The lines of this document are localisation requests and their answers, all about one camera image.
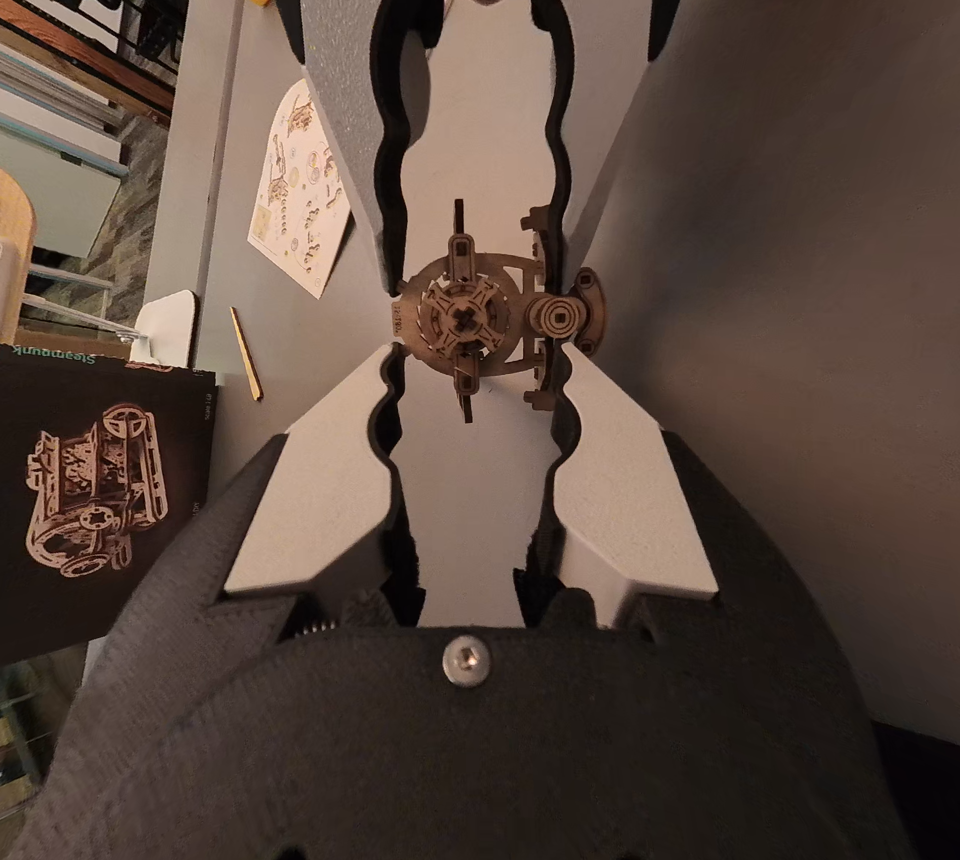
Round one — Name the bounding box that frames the thin wooden stick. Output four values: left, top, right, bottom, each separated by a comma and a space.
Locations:
228, 305, 264, 402

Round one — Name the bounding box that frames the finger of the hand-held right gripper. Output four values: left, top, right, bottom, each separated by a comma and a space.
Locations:
525, 0, 666, 254
292, 0, 447, 298

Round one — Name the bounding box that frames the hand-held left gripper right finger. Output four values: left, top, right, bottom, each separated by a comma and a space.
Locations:
512, 341, 720, 630

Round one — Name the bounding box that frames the wooden gear model assembly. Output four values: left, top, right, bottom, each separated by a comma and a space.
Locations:
390, 198, 606, 425

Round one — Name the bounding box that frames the black model kit box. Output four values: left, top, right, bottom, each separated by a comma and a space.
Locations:
0, 342, 218, 668

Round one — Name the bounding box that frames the white rounded stand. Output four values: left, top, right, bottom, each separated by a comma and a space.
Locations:
130, 289, 201, 371

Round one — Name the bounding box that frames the assembly instruction sheet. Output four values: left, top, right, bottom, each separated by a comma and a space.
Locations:
246, 77, 356, 301

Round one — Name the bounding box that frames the wooden display board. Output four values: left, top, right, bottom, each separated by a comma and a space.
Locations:
0, 168, 39, 345

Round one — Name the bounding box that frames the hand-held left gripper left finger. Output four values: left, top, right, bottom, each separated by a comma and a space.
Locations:
222, 341, 425, 627

